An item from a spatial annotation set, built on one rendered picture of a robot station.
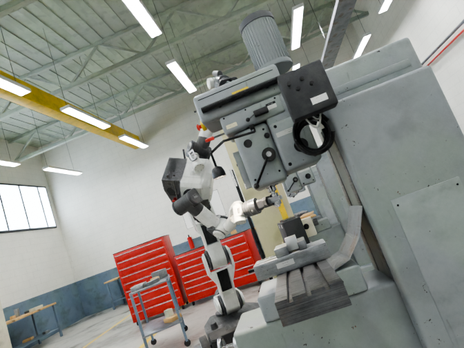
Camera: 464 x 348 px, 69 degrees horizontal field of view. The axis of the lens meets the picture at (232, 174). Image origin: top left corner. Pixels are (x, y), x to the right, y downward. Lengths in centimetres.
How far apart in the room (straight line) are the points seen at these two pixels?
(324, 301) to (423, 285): 63
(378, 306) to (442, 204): 53
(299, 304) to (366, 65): 121
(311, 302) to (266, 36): 134
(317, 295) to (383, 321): 65
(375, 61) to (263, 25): 60
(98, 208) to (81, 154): 204
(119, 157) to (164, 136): 178
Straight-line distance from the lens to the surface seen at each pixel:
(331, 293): 118
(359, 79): 184
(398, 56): 192
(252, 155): 172
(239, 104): 176
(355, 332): 176
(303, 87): 152
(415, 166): 168
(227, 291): 250
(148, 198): 1171
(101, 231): 1248
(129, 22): 857
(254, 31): 195
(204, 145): 227
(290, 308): 118
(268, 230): 353
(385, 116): 168
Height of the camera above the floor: 119
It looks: 8 degrees up
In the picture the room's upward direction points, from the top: 20 degrees counter-clockwise
